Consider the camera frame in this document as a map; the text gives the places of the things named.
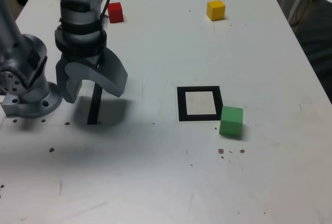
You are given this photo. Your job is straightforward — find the red cube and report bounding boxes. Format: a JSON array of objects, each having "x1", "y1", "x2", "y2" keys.
[{"x1": 107, "y1": 2, "x2": 124, "y2": 24}]

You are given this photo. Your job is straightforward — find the yellow cube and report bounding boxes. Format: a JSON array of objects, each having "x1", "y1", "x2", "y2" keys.
[{"x1": 206, "y1": 0, "x2": 226, "y2": 21}]

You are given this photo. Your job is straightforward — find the black tape square outline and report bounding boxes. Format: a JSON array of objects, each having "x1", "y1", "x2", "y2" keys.
[{"x1": 176, "y1": 86, "x2": 224, "y2": 122}]

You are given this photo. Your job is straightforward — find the black tape strip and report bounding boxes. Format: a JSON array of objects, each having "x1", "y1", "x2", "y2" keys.
[{"x1": 87, "y1": 82, "x2": 102, "y2": 125}]

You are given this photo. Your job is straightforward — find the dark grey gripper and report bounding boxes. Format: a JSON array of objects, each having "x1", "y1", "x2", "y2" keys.
[{"x1": 55, "y1": 47, "x2": 129, "y2": 104}]

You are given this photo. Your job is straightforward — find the green cube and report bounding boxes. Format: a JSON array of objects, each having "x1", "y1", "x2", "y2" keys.
[{"x1": 218, "y1": 106, "x2": 244, "y2": 138}]

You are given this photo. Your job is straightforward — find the person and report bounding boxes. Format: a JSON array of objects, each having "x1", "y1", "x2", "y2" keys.
[{"x1": 298, "y1": 0, "x2": 332, "y2": 79}]

